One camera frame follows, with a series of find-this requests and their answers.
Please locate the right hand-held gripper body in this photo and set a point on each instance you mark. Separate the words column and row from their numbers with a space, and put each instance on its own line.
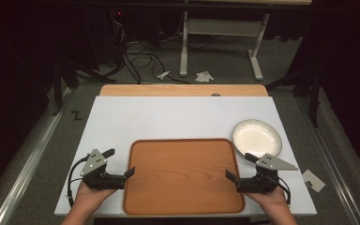
column 264, row 182

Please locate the white board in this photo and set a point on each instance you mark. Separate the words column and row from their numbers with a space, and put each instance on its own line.
column 175, row 118

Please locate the wooden table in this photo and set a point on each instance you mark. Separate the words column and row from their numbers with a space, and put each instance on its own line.
column 181, row 90

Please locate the aluminium rail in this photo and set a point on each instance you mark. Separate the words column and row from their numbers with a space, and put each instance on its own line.
column 331, row 156
column 31, row 159

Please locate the crumpled white paper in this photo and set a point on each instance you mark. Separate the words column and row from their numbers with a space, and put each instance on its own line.
column 204, row 77

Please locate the white metal desk frame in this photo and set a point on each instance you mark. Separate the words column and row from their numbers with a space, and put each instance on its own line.
column 218, row 27

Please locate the black metal stand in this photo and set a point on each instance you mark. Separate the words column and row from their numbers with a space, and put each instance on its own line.
column 307, row 87
column 63, row 78

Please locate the black device with red light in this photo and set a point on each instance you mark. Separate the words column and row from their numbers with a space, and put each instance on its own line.
column 106, row 34

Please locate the grey round table cap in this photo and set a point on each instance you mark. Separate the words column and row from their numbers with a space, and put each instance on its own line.
column 215, row 94

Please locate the person's left hand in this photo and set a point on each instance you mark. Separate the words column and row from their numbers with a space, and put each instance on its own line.
column 90, row 197

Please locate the white plate with dark rim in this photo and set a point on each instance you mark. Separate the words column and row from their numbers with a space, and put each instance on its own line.
column 255, row 137

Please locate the person's right hand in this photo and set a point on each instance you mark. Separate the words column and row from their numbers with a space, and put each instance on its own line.
column 272, row 200

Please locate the white paper card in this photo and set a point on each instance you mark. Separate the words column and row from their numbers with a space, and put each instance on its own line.
column 314, row 181

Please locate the wooden tray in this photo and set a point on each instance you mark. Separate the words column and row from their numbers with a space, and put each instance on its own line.
column 182, row 178

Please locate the small white paper scrap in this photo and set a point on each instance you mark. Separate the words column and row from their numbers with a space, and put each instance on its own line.
column 163, row 75

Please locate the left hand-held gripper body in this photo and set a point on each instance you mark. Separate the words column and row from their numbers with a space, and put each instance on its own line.
column 94, row 164

